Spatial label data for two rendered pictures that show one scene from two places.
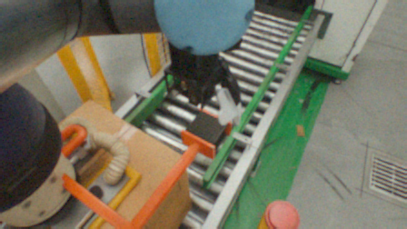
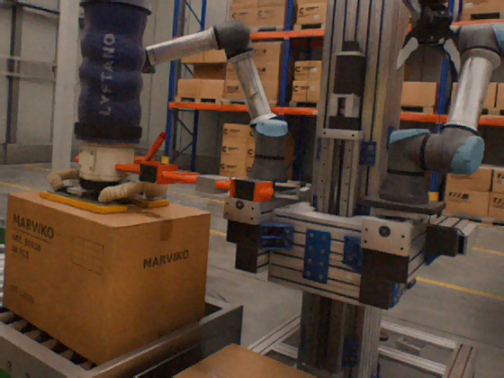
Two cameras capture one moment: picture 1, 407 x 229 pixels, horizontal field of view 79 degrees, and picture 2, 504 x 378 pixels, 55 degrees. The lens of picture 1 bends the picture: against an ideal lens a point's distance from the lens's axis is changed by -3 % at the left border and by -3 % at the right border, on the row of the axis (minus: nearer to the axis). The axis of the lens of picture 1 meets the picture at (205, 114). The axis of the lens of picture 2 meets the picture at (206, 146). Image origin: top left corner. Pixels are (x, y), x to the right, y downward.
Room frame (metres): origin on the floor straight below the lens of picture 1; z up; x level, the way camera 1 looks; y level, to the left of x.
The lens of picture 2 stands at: (-0.32, 1.96, 1.25)
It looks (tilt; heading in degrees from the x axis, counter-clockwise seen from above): 3 degrees down; 278
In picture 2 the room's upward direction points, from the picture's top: 4 degrees clockwise
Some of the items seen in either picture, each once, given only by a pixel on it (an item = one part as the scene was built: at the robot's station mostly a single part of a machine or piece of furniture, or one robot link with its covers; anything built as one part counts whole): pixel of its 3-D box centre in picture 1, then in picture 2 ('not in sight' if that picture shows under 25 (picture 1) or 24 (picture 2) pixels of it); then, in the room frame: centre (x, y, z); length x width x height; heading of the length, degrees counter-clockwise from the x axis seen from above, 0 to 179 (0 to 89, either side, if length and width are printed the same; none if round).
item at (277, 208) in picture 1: (281, 219); not in sight; (0.16, -0.16, 1.02); 0.07 x 0.07 x 0.04
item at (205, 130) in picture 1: (206, 133); not in sight; (0.34, 0.00, 1.08); 0.09 x 0.08 x 0.05; 58
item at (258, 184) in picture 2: not in sight; (250, 189); (-0.28, 0.70, 1.08); 0.08 x 0.07 x 0.05; 148
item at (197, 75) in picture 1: (197, 62); not in sight; (0.32, 0.01, 1.31); 0.09 x 0.08 x 0.12; 148
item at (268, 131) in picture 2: not in sight; (271, 137); (-0.32, 0.09, 1.20); 0.13 x 0.12 x 0.14; 94
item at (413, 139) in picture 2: not in sight; (409, 148); (-0.77, 0.33, 1.20); 0.13 x 0.12 x 0.14; 143
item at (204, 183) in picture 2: not in sight; (211, 184); (-0.17, 0.62, 1.07); 0.07 x 0.07 x 0.04; 58
